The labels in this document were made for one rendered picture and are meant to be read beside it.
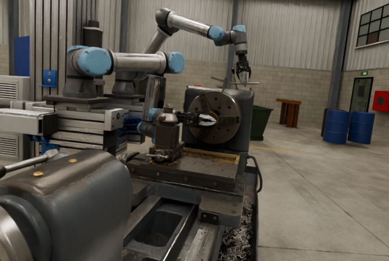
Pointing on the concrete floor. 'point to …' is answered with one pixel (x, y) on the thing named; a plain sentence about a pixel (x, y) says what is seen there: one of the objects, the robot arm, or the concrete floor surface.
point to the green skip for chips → (259, 122)
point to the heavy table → (289, 112)
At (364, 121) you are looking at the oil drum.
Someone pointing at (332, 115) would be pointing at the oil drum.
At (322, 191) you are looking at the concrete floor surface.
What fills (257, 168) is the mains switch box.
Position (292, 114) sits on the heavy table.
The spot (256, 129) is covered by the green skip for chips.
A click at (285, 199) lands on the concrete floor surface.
